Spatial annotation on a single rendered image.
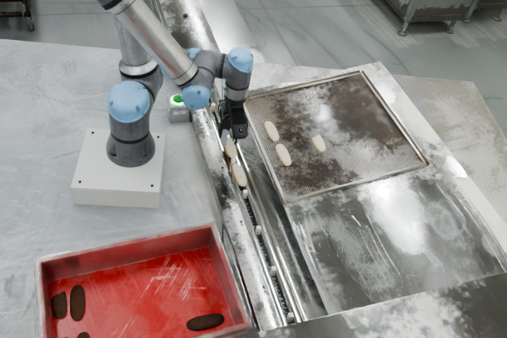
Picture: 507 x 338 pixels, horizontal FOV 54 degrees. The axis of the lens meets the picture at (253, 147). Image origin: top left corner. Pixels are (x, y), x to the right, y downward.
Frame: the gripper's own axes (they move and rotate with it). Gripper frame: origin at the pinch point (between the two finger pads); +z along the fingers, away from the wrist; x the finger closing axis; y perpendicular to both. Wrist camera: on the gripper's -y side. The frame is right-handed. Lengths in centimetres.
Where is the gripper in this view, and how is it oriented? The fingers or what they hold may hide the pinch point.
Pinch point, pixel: (230, 144)
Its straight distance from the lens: 165.8
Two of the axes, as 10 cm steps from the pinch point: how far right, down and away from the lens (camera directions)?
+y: -2.9, -7.0, 6.5
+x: -9.5, 1.2, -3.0
